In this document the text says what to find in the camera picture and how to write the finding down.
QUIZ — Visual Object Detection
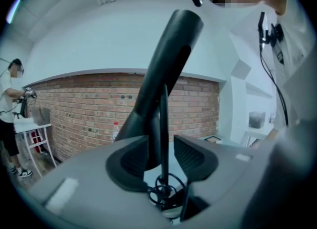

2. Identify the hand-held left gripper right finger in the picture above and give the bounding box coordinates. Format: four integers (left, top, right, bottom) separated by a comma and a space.
174, 135, 276, 229

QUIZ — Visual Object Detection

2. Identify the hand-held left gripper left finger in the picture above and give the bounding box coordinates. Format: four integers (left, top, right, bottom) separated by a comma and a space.
29, 135, 172, 229

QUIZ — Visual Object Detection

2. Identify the black desk lamp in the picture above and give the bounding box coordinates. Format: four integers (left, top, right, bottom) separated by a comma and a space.
115, 9, 205, 220

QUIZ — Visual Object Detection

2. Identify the person's right forearm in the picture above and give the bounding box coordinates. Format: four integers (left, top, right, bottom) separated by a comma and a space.
252, 126, 281, 149

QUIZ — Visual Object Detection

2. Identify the clear bottle red label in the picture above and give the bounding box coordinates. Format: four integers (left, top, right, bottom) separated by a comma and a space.
111, 121, 120, 143

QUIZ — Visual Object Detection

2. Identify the white shelf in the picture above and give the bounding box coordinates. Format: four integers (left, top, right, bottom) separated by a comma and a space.
244, 126, 274, 147

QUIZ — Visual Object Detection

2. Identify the red stool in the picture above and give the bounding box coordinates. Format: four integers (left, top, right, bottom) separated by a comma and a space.
29, 128, 48, 154

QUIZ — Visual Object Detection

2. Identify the grey mesh box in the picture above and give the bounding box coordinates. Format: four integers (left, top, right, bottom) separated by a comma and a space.
249, 111, 267, 128

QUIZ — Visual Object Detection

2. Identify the white side table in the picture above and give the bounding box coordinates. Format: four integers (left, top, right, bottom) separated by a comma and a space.
13, 120, 58, 177

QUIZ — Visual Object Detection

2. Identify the person's white printed shirt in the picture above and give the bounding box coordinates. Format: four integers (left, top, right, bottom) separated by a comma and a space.
229, 0, 313, 136

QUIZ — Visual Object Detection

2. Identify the black chest device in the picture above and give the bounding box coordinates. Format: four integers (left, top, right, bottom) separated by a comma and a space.
257, 11, 284, 63

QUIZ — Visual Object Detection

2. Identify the small black picture frame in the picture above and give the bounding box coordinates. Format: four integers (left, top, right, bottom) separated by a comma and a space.
204, 135, 223, 145

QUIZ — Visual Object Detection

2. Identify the black chest cable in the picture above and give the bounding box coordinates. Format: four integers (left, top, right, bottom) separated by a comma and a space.
259, 49, 289, 127

